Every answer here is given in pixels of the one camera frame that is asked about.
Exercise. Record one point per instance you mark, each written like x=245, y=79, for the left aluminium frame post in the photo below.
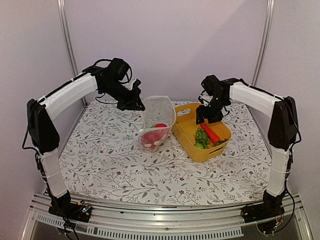
x=61, y=6

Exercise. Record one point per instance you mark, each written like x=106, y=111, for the yellow plastic basket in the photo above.
x=185, y=128

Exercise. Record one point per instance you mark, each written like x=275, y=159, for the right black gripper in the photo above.
x=201, y=114

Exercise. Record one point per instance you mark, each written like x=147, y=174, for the clear zip top bag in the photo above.
x=158, y=109

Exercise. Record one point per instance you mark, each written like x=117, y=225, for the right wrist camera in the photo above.
x=205, y=99

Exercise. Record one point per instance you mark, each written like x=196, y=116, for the small green toy vegetable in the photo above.
x=199, y=146

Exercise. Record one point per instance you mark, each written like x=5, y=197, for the green toy grapes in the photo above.
x=201, y=138

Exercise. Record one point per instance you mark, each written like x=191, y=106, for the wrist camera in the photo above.
x=205, y=99
x=132, y=87

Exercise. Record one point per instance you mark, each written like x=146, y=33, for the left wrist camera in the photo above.
x=132, y=87

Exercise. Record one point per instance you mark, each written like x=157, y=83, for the red toy apple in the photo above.
x=160, y=127

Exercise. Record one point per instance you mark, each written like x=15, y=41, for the orange toy carrot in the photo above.
x=214, y=138

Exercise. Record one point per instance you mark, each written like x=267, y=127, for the right aluminium frame post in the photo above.
x=270, y=4

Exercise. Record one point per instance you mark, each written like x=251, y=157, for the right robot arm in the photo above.
x=283, y=134

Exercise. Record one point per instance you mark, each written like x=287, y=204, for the aluminium frame post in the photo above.
x=61, y=6
x=270, y=4

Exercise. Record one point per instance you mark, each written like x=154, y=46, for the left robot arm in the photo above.
x=45, y=139

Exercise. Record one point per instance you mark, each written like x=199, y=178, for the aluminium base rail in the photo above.
x=116, y=220

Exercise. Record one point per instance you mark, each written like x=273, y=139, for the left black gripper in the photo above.
x=132, y=104

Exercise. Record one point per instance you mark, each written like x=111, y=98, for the floral tablecloth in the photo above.
x=103, y=159

